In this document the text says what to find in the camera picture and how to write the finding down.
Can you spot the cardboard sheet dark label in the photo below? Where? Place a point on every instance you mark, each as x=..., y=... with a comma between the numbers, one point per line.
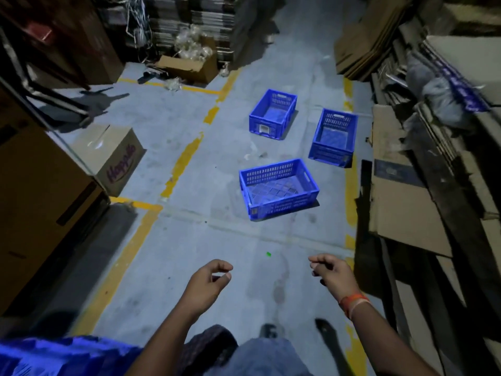
x=403, y=215

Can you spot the dark plaid trousers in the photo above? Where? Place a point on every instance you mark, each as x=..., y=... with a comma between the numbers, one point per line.
x=207, y=344

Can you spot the large cardboard box circle print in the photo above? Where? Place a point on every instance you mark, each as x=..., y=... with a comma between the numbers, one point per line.
x=39, y=211

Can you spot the dark metal frame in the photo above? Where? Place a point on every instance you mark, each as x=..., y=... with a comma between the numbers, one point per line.
x=58, y=103

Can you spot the person's left forearm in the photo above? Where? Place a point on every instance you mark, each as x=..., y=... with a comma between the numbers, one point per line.
x=164, y=348

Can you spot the person's left hand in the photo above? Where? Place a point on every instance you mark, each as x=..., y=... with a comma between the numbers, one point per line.
x=203, y=289

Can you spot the orange wristband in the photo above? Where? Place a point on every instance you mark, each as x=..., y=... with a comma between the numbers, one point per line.
x=352, y=301

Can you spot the flat cardboard purple print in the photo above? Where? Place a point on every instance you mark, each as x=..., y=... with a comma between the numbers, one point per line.
x=469, y=62

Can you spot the clear plastic bags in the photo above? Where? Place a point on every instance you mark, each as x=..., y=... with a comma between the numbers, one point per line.
x=191, y=44

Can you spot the low open cardboard box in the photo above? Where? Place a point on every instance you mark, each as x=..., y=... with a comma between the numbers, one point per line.
x=188, y=72

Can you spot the cardboard box purple print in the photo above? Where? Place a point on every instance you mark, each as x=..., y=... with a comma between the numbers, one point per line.
x=98, y=144

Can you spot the pile of cardboard and planks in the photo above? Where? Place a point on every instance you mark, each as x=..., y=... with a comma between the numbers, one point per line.
x=469, y=172

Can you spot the dark red cabinet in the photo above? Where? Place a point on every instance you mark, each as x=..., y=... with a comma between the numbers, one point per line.
x=78, y=43

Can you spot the grey plastic bag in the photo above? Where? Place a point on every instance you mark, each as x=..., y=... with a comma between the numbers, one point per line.
x=438, y=93

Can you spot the stack of striped flat packs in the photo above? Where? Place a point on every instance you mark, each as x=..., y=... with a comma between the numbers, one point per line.
x=219, y=23

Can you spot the grey-blue shirt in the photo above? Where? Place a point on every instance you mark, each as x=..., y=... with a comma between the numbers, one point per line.
x=262, y=360

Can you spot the person's right hand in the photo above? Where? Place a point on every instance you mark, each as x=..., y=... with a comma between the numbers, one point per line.
x=340, y=279

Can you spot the person's right forearm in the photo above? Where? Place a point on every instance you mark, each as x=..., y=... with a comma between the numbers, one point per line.
x=391, y=344

